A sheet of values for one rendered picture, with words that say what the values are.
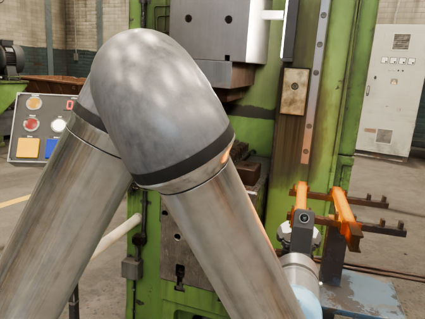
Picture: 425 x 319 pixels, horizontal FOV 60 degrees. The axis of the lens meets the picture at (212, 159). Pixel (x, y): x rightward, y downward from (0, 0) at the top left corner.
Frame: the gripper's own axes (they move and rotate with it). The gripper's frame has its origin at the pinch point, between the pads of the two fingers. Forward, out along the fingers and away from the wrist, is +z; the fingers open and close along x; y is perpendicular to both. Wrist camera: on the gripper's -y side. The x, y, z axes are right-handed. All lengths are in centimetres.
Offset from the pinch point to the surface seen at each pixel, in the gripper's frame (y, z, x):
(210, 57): -41, 42, -37
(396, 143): 67, 537, 150
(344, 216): -0.9, 7.2, 11.6
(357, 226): -2.0, -0.7, 13.8
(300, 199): -0.9, 16.4, -0.1
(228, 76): -34, 42, -30
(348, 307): 26.3, 7.2, 16.8
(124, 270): 61, 53, -77
